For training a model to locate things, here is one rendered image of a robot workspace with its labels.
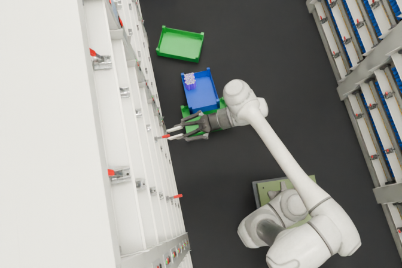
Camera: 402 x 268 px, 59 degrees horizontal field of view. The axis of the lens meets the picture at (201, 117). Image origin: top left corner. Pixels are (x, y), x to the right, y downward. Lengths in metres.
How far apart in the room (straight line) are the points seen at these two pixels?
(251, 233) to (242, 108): 0.72
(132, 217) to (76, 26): 0.39
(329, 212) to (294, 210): 0.53
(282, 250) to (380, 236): 1.33
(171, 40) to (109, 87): 1.83
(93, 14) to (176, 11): 1.87
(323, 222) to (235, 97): 0.52
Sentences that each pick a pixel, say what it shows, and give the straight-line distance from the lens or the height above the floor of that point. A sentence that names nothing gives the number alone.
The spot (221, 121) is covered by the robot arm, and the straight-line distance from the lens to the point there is 1.49.
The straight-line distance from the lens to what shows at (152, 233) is 0.97.
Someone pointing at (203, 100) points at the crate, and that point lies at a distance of 2.39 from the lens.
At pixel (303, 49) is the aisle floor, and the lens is 2.70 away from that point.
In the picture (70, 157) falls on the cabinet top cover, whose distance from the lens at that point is 0.55.
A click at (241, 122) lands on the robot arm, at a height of 0.90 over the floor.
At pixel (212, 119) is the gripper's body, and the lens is 1.51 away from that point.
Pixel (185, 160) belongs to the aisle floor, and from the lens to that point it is 2.36.
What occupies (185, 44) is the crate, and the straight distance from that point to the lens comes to 2.63.
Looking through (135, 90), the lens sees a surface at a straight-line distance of 1.27.
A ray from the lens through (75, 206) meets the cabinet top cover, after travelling 0.54.
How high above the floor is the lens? 2.32
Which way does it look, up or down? 73 degrees down
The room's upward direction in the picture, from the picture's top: 3 degrees counter-clockwise
